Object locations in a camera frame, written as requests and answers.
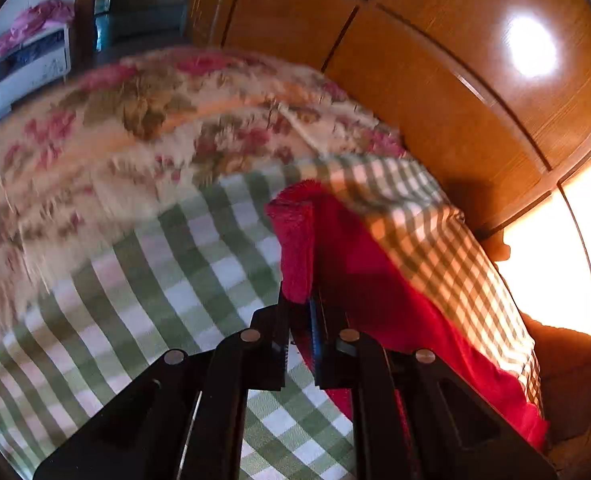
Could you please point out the red garment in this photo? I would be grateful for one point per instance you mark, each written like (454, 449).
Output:
(375, 280)

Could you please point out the floral blanket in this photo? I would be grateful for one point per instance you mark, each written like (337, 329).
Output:
(125, 125)

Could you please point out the green checked bedsheet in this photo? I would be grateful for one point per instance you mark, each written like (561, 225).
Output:
(175, 270)

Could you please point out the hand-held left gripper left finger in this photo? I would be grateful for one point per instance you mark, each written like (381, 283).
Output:
(274, 360)

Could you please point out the white shelf unit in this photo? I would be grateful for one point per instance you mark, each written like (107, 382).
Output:
(30, 72)

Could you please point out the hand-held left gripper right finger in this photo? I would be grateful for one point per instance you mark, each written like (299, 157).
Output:
(316, 347)

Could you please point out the wooden door frame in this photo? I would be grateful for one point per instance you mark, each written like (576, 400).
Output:
(85, 10)

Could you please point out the wooden wardrobe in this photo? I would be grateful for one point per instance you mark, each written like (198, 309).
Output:
(425, 85)

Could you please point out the pink cloth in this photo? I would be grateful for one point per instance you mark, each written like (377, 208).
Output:
(30, 22)

